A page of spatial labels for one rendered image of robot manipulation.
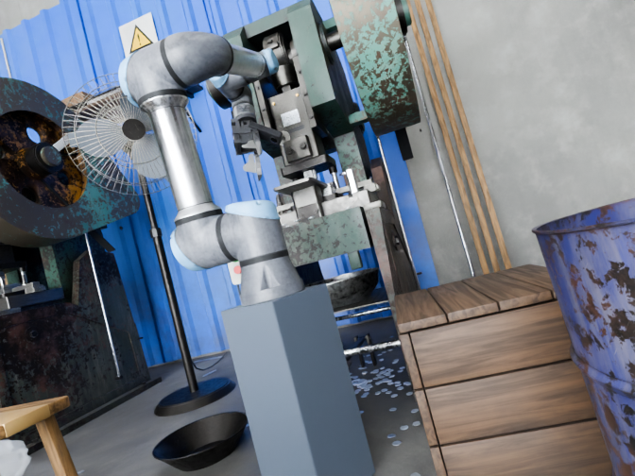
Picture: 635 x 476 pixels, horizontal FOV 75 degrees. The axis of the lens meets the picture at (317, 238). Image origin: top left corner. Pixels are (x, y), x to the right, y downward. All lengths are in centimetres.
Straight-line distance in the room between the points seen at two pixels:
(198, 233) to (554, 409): 80
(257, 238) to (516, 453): 65
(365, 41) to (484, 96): 160
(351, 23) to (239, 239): 78
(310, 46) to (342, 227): 70
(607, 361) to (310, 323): 58
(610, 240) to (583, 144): 251
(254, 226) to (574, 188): 228
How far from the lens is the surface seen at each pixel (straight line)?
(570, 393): 91
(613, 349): 49
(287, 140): 165
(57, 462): 135
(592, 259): 46
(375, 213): 133
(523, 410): 90
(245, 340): 94
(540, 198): 285
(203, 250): 98
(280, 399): 92
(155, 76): 106
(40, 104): 265
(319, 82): 163
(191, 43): 104
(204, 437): 160
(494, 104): 290
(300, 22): 174
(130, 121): 213
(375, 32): 140
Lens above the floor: 51
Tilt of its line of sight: 3 degrees up
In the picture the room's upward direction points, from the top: 15 degrees counter-clockwise
